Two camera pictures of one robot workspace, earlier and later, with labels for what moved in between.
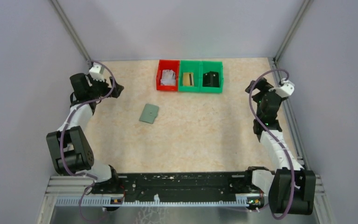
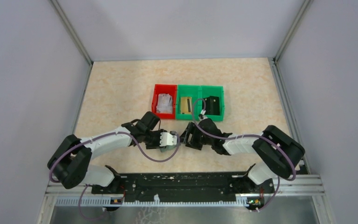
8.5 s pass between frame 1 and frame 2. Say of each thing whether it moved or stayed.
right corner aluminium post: stayed
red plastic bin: moved
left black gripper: moved
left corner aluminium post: stayed
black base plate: stayed
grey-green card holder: moved
